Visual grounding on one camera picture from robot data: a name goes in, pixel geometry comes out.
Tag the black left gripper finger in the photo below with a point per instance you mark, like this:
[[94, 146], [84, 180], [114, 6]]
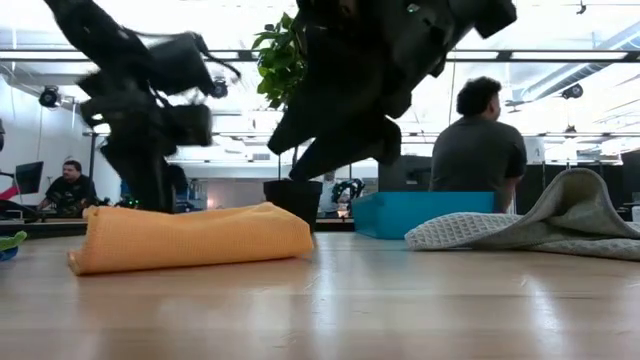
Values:
[[125, 170], [160, 185]]

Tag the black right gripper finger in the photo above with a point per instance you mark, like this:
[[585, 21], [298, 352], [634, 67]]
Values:
[[310, 122], [360, 145]]

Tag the orange microfiber towel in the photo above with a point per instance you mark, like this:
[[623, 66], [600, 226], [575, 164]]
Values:
[[190, 235]]

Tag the green microfiber towel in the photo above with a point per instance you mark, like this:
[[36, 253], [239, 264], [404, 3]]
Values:
[[12, 240]]

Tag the blue microfiber towel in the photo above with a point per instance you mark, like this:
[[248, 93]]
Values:
[[7, 254]]

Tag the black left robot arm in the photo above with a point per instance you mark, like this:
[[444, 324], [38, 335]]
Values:
[[90, 30]]

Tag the black robot arm with green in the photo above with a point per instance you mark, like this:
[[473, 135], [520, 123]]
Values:
[[350, 189]]

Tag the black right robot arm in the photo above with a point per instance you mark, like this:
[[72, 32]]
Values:
[[490, 17]]

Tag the black monitor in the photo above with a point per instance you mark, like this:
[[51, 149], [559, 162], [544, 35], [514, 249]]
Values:
[[29, 177], [405, 175]]

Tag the person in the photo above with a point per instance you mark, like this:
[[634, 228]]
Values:
[[70, 192], [475, 150], [329, 197]]

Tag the black ceiling spotlight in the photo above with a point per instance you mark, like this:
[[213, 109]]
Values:
[[572, 91], [220, 89], [49, 96]]

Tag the green plant in black pot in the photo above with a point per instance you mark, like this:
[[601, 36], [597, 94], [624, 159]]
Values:
[[292, 200]]

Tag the teal plastic bin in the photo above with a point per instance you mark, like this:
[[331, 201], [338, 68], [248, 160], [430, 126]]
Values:
[[420, 215]]

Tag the red bar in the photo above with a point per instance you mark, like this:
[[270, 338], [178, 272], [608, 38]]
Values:
[[10, 192]]

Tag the black room partition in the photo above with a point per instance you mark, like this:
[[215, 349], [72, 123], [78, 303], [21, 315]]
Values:
[[535, 185]]

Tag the grey waffle towel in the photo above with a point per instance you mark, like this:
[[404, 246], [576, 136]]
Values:
[[565, 215]]

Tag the black ceiling light rail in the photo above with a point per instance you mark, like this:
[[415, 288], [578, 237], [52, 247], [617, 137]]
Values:
[[550, 55]]

